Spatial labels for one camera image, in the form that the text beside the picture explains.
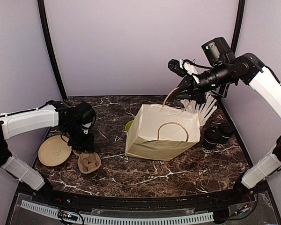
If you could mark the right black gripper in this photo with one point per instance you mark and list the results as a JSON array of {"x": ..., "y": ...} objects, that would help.
[{"x": 193, "y": 90}]

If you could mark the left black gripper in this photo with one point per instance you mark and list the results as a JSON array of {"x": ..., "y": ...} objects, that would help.
[{"x": 87, "y": 146}]

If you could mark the brown cardboard cup carrier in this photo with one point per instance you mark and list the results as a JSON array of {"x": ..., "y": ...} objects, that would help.
[{"x": 87, "y": 162}]

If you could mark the cream paper carry bag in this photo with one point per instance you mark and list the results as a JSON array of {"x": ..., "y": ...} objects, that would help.
[{"x": 160, "y": 132}]

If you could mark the black plastic cup lid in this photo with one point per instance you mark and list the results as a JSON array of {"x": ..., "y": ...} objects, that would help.
[{"x": 212, "y": 134}]

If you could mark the black paper coffee cup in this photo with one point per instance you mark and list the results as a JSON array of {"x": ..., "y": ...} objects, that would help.
[{"x": 223, "y": 140}]

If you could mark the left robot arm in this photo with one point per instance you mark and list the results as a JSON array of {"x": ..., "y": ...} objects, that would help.
[{"x": 76, "y": 121}]

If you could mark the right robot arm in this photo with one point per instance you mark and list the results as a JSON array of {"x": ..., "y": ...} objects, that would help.
[{"x": 225, "y": 68}]

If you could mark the beige round plate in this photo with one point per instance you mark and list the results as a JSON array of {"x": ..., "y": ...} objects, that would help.
[{"x": 54, "y": 151}]

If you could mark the white wrapped straws bundle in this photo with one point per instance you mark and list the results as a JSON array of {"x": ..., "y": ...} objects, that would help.
[{"x": 204, "y": 110}]

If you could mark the green bowl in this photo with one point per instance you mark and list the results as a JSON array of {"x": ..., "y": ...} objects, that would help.
[{"x": 128, "y": 125}]

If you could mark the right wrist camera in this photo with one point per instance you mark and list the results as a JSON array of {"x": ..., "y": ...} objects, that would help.
[{"x": 183, "y": 69}]

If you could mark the grey slotted cable duct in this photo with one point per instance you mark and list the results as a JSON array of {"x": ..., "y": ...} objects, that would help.
[{"x": 119, "y": 217}]

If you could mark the right black frame post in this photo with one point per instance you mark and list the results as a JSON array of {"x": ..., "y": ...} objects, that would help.
[{"x": 238, "y": 25}]

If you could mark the black frame post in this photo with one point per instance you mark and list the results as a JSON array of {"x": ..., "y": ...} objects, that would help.
[
  {"x": 50, "y": 50},
  {"x": 238, "y": 25}
]

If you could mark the black front rail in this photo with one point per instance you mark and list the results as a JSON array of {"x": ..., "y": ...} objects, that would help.
[{"x": 107, "y": 194}]

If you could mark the left black frame post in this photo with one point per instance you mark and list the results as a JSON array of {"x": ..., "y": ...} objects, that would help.
[{"x": 50, "y": 50}]

